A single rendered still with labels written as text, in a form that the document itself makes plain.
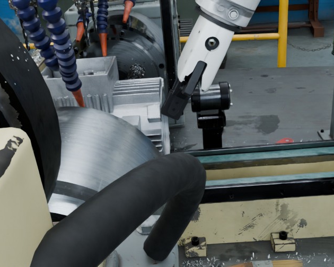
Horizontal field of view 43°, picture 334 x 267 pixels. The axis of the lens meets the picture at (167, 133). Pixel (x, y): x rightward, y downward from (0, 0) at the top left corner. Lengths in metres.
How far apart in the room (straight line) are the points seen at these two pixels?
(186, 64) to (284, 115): 0.74
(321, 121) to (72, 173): 0.98
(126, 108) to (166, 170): 0.55
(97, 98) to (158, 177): 0.55
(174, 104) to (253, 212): 0.26
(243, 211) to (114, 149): 0.39
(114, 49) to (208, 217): 0.41
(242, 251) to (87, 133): 0.45
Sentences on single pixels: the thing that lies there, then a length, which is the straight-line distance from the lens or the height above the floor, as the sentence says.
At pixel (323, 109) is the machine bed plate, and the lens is 1.37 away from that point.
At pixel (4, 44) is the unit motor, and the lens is 0.20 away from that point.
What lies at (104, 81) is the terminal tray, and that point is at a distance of 0.70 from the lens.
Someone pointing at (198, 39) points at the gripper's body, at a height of 1.20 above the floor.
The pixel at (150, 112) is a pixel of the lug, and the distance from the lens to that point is 0.69.
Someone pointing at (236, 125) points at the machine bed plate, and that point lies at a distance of 1.26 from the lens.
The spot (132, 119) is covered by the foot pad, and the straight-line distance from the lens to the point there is 0.69.
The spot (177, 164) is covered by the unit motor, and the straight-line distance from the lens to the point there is 0.18.
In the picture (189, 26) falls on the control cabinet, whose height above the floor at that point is 0.45.
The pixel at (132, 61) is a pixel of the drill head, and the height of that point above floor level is 1.08.
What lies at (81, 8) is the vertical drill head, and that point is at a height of 1.25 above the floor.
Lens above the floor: 1.36
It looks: 27 degrees down
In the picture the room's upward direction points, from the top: 6 degrees counter-clockwise
